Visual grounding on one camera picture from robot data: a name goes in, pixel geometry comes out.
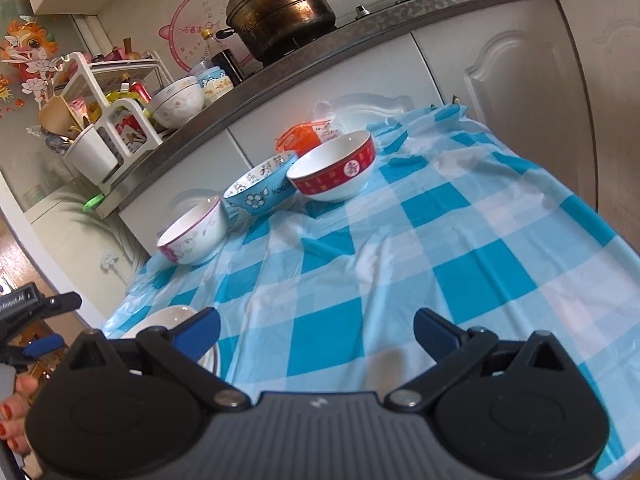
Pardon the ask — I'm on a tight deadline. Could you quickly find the grey stone kitchen countertop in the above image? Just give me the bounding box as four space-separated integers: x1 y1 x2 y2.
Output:
95 0 640 218

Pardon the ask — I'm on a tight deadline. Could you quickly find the small blue cartoon bowl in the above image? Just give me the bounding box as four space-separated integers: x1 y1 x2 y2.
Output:
196 65 235 92

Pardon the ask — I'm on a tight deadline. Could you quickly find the blue white checked tablecloth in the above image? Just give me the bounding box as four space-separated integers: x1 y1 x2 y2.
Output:
102 105 640 478

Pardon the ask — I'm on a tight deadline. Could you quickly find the gas stove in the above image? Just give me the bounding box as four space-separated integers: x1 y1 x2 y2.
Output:
240 0 481 63

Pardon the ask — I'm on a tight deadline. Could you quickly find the soy sauce bottle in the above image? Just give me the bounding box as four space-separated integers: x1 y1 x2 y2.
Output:
201 28 246 86

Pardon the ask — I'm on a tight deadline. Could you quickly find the white utensil cup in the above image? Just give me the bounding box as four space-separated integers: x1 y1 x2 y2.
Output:
64 124 120 186

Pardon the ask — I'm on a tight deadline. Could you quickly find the pink round wall sticker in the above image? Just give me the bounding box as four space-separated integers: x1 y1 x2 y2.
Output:
159 0 251 73

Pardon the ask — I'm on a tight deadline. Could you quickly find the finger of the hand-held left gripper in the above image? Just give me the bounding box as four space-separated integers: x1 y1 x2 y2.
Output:
2 335 65 365
36 291 84 318

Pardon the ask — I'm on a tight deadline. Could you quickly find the person's left hand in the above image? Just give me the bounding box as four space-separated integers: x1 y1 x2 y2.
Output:
0 376 40 457

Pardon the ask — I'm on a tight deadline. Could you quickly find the small white patterned bowl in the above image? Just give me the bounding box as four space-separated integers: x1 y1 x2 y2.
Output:
200 82 235 107

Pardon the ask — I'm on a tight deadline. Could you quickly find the red seasoning packet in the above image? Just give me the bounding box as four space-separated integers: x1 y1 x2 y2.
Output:
117 112 151 153

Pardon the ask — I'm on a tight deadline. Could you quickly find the large white floral bowl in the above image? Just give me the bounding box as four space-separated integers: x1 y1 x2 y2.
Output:
147 76 206 130

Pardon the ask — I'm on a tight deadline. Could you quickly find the white bowl with red band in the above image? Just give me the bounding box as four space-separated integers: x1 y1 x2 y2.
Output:
286 130 377 204

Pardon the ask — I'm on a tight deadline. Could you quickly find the clear plastic bag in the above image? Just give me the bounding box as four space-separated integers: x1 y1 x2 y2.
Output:
312 100 351 141

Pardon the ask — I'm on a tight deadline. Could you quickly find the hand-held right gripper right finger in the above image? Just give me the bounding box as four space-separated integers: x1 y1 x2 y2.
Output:
382 308 578 411

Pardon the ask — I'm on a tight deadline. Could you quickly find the tarnished steel steamer pot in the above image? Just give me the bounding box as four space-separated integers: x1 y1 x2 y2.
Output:
216 0 337 66

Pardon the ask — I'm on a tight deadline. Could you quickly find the white bowl with pink print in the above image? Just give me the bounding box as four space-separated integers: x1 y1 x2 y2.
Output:
156 196 231 267

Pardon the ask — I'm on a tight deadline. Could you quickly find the white plate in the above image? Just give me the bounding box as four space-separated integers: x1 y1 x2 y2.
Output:
120 305 221 376

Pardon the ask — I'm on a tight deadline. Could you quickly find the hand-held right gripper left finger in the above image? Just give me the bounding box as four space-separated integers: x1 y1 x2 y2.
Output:
62 307 253 413

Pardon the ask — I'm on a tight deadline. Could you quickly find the wooden spatula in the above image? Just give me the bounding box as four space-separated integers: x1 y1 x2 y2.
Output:
39 95 83 136

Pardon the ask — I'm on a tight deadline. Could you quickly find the white plastic organizer rack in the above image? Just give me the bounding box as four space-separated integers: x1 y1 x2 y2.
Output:
42 51 176 181

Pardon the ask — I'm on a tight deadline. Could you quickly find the orange dragon wall decoration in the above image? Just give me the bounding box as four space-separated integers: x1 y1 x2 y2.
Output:
0 20 58 96

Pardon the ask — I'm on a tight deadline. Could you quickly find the orange packet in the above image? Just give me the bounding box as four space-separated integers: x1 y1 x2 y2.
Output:
274 121 321 158

